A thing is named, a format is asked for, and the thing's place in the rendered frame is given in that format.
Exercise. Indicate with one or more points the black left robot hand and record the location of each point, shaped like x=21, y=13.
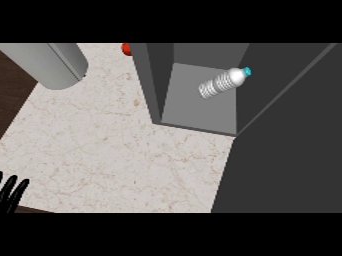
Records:
x=5, y=196

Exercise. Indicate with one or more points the dark grey open cabinet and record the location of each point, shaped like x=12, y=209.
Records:
x=199, y=110

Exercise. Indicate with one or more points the clear plastic water bottle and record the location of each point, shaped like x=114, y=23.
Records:
x=222, y=84

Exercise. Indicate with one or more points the pale grey rounded appliance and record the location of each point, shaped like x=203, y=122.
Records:
x=51, y=63

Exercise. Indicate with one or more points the red round object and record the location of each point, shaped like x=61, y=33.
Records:
x=128, y=49

